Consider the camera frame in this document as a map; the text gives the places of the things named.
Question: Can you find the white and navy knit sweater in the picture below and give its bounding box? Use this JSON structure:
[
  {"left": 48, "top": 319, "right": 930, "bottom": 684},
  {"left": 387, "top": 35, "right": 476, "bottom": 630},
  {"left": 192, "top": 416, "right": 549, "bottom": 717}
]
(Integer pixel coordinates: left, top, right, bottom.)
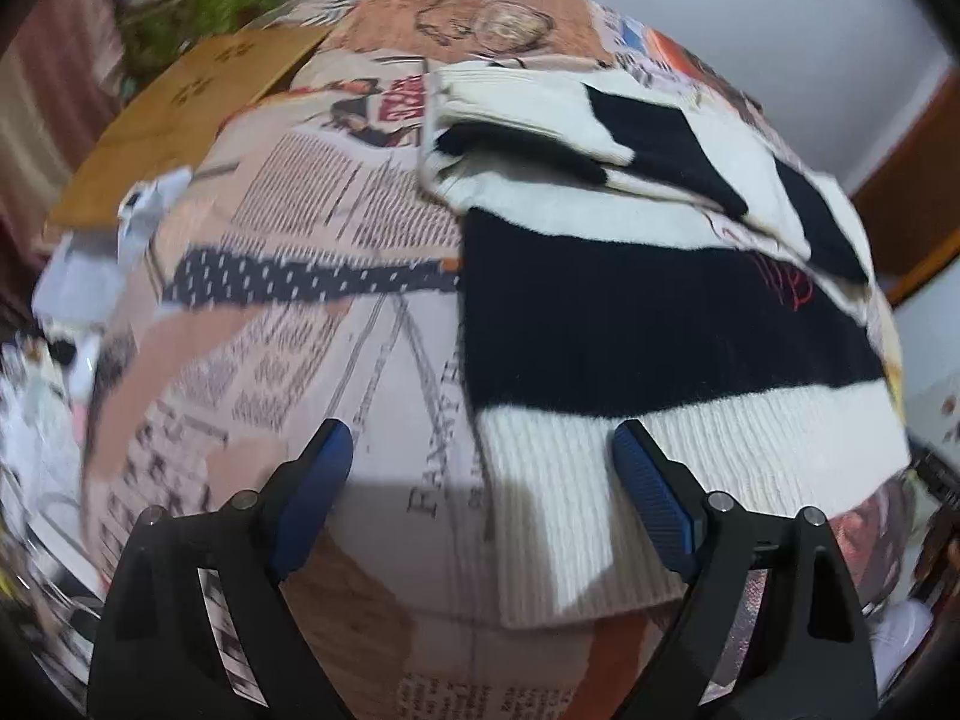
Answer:
[{"left": 420, "top": 62, "right": 908, "bottom": 629}]

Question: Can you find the white crumpled paper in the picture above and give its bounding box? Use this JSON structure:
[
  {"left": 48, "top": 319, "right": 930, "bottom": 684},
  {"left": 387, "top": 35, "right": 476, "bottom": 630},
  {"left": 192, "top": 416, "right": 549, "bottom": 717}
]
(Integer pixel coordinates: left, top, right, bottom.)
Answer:
[{"left": 31, "top": 167, "right": 192, "bottom": 327}]

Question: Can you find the newspaper print bed blanket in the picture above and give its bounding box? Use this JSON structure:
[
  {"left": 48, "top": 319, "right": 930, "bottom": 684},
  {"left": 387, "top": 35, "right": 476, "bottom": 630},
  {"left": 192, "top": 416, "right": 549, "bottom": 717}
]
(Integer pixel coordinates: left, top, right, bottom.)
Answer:
[{"left": 80, "top": 0, "right": 901, "bottom": 718}]

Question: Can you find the bamboo lap table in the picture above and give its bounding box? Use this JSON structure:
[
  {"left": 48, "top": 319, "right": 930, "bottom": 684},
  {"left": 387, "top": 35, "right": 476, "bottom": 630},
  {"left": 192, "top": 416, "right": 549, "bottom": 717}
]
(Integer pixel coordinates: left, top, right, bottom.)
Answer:
[{"left": 46, "top": 26, "right": 331, "bottom": 231}]

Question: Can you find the pink striped curtain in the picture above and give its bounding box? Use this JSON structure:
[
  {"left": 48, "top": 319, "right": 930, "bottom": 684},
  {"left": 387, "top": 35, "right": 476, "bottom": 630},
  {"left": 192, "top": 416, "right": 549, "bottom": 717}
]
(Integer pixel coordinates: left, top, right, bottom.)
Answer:
[{"left": 2, "top": 0, "right": 124, "bottom": 268}]

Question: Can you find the wooden bed frame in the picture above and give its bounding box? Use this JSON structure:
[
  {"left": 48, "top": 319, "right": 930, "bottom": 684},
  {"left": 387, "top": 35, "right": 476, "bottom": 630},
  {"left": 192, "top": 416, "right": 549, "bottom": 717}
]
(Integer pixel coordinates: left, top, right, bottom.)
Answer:
[{"left": 854, "top": 70, "right": 960, "bottom": 305}]

